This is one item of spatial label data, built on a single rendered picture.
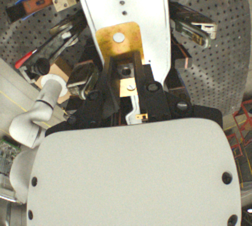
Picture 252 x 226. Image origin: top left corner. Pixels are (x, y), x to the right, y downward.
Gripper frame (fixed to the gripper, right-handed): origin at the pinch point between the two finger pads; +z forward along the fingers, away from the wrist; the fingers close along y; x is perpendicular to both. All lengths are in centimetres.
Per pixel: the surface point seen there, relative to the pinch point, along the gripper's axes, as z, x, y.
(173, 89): 34, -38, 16
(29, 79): 6.0, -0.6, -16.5
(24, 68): 6.0, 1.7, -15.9
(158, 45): 27.4, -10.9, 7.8
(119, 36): 27.4, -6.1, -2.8
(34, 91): 128, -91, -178
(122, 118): 36, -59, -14
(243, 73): 57, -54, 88
